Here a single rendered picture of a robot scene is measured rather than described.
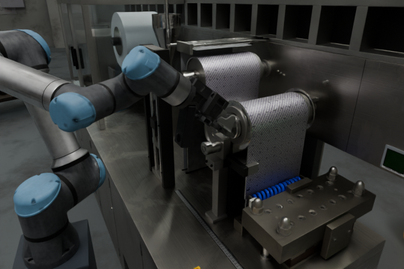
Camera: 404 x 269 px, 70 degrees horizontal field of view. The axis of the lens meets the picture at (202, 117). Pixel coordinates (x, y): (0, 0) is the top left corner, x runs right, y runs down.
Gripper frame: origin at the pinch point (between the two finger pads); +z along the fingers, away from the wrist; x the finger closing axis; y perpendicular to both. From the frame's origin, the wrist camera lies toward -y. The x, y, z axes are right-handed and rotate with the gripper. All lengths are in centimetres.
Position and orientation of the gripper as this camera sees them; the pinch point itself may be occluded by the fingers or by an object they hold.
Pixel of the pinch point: (226, 134)
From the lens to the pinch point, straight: 82.5
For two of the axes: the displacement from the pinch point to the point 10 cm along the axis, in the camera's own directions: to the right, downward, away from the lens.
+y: 5.6, -8.3, 0.1
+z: 6.6, 4.5, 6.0
